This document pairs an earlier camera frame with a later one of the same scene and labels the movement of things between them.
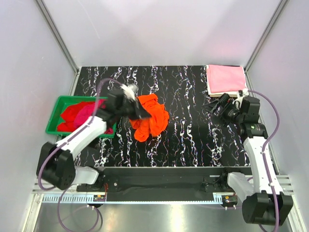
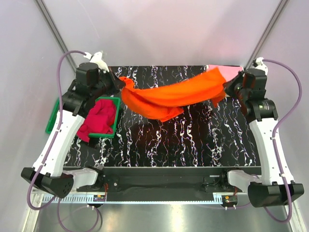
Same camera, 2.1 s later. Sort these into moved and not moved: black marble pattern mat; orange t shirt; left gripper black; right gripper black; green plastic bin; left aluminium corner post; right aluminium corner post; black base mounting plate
Moved: right gripper black; left gripper black; orange t shirt
Not moved: right aluminium corner post; green plastic bin; black marble pattern mat; left aluminium corner post; black base mounting plate
